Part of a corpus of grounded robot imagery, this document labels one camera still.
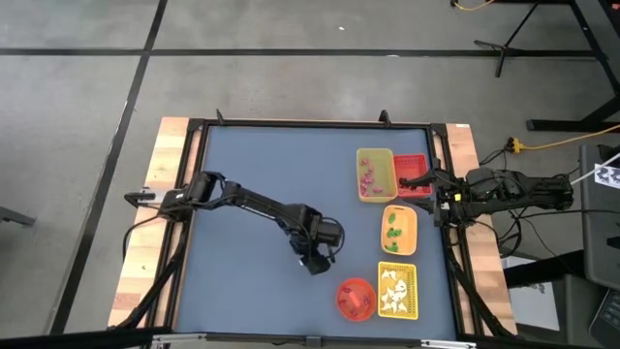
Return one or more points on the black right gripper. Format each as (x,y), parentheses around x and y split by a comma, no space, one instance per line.
(450,194)

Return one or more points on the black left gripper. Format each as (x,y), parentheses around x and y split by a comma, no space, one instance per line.
(315,242)

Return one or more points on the red slotted basket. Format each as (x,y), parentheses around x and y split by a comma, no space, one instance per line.
(412,165)

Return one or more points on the translucent yellow plastic bin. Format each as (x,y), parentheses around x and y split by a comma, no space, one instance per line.
(387,160)

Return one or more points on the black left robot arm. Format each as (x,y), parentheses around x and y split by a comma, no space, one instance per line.
(261,206)

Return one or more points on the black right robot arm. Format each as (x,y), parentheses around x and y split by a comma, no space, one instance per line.
(523,189)

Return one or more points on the peach solid plastic bin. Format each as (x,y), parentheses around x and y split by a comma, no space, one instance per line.
(409,223)

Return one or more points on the orange round bowl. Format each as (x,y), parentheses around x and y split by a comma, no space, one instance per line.
(356,286)

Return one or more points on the yellow slotted basket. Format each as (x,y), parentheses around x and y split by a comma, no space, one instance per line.
(412,271)

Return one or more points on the black table clamp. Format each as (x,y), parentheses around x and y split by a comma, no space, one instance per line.
(385,116)

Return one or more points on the white box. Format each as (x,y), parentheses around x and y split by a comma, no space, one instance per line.
(533,303)

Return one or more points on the black tripod stand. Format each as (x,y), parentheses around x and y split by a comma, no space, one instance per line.
(504,48)

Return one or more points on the dark grey desk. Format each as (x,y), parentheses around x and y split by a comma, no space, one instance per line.
(600,232)

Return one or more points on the white printed paper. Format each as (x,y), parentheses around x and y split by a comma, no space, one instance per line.
(608,175)

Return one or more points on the black keyboard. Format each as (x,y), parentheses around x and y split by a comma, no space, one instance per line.
(608,315)

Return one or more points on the grey metal foot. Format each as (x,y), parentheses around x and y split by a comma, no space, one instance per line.
(17,215)

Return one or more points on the silver metal bracket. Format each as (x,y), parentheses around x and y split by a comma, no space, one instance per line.
(448,343)
(179,337)

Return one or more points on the black desk leg frame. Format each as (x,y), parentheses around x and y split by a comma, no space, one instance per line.
(571,123)

